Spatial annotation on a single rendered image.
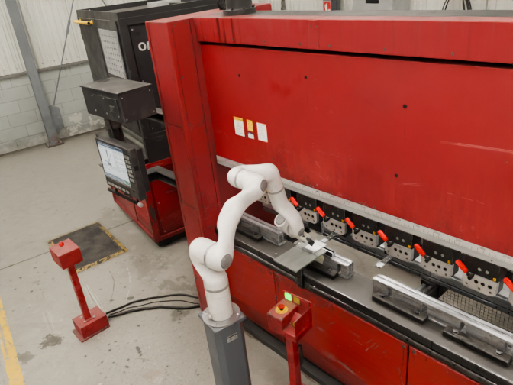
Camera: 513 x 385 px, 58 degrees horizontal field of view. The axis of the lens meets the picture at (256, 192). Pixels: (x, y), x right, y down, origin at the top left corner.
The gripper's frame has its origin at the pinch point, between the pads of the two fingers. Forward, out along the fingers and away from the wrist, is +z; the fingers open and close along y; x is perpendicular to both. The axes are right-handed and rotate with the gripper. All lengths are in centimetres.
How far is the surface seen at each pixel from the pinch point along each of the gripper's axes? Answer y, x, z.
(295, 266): -4.6, 16.8, -5.5
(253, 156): 47, -30, -29
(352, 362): -36, 48, 47
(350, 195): -28.3, -27.3, -25.8
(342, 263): -20.9, 2.0, 10.9
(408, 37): -59, -77, -88
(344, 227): -24.2, -13.8, -10.3
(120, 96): 101, -18, -97
